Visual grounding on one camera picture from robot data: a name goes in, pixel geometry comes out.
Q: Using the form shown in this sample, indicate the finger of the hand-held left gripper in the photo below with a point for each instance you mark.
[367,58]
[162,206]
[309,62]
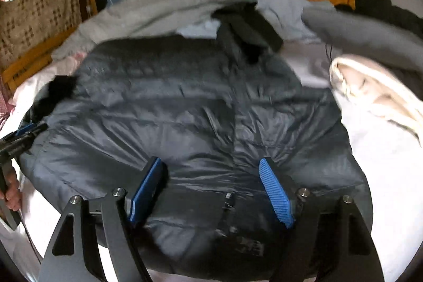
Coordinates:
[34,133]
[25,129]

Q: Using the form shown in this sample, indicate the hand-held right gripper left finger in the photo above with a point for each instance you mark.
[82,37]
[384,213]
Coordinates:
[147,189]

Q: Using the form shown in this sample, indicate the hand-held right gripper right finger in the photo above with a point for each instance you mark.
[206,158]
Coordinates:
[276,192]

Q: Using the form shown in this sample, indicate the dark puffer jacket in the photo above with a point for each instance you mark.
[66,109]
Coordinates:
[185,116]

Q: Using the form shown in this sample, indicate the person's left hand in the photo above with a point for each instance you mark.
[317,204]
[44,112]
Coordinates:
[12,191]

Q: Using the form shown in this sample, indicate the pink striped cloth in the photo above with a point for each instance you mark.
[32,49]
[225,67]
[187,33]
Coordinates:
[4,100]

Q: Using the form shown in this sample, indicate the white pink printed cloth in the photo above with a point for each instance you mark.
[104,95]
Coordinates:
[71,62]

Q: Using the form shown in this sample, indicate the beige patterned cloth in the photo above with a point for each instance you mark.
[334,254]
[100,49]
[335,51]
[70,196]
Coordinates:
[39,14]

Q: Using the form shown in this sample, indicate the cream cloth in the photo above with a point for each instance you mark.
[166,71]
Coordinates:
[370,87]

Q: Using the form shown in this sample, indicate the light grey garment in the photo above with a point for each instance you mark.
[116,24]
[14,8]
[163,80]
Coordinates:
[158,9]

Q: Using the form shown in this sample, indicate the light blue cloth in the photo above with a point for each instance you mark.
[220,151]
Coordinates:
[284,12]

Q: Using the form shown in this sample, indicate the grey cloth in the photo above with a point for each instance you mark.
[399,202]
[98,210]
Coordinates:
[363,34]

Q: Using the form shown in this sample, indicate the black cloth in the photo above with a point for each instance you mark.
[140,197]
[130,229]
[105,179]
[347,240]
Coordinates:
[383,3]

